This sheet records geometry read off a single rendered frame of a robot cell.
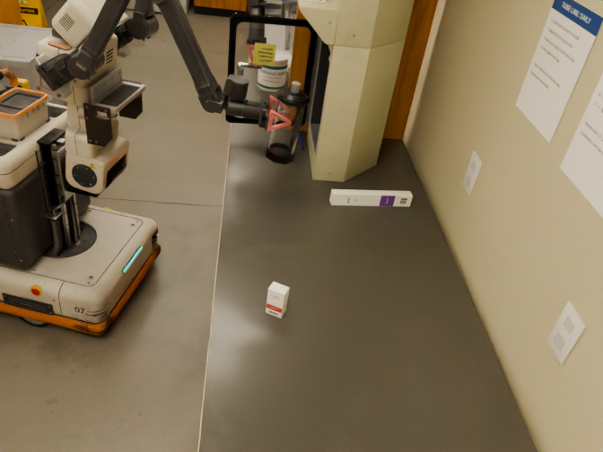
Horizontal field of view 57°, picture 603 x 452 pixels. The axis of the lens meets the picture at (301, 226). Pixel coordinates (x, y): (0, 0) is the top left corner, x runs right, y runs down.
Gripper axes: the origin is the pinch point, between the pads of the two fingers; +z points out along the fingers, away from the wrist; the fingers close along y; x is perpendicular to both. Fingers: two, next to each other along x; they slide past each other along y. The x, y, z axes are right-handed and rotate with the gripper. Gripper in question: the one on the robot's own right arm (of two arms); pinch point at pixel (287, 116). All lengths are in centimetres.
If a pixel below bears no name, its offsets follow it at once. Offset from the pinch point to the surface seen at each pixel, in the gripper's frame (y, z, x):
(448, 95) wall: 8, 53, -14
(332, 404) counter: -95, 10, 20
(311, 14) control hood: -2.8, -0.2, -33.6
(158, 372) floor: -13, -31, 119
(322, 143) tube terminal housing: -3.0, 13.0, 6.2
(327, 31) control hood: -2.9, 5.6, -29.9
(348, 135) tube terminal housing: -3.0, 20.7, 1.7
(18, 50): 165, -141, 65
